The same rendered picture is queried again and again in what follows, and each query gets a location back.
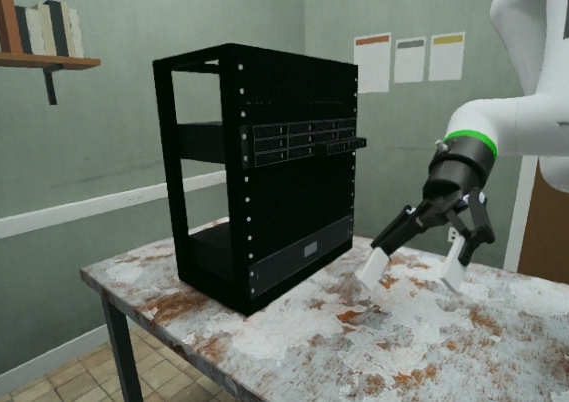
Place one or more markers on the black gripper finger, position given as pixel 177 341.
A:
pixel 461 253
pixel 406 228

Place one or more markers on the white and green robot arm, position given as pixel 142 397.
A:
pixel 534 125

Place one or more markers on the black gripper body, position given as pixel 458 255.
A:
pixel 452 180

